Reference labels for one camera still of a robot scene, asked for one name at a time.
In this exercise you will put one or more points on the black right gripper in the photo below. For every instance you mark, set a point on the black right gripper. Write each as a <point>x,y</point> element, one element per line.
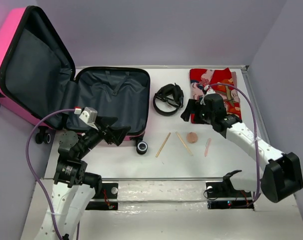
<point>191,106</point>

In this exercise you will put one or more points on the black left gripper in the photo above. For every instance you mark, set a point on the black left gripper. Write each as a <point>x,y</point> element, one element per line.
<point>117,133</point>

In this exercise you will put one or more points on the black belt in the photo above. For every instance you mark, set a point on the black belt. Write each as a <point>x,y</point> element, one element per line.
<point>171,94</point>

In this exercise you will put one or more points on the wooden chopstick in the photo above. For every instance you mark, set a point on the wooden chopstick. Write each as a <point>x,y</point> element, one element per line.
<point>162,145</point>
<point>184,144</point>

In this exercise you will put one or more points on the red printed cloth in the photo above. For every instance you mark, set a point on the red printed cloth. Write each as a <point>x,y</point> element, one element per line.
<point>224,79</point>

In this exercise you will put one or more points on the pink comb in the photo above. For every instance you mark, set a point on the pink comb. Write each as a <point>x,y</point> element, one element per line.
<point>207,146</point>

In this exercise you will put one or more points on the pink hard-shell suitcase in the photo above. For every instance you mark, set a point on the pink hard-shell suitcase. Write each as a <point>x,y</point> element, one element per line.
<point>39,81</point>

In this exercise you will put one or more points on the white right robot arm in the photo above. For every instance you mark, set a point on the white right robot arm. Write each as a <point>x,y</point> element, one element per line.
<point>278,174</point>

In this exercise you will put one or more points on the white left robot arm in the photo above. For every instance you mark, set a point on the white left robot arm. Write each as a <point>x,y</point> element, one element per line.
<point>73,187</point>

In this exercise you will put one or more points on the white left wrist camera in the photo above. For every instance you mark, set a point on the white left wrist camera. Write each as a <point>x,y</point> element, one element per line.
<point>87,115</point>

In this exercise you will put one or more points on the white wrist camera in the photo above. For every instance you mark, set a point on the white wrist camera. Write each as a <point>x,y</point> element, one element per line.
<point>87,115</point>
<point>207,90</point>

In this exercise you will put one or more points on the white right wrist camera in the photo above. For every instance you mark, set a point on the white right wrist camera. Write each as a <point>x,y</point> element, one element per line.
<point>207,90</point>

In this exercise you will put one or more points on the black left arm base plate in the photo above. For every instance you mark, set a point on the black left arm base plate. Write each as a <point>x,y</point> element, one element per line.
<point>106,199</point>

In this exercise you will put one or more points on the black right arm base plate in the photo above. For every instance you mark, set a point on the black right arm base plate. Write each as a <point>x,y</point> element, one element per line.
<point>219,198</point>

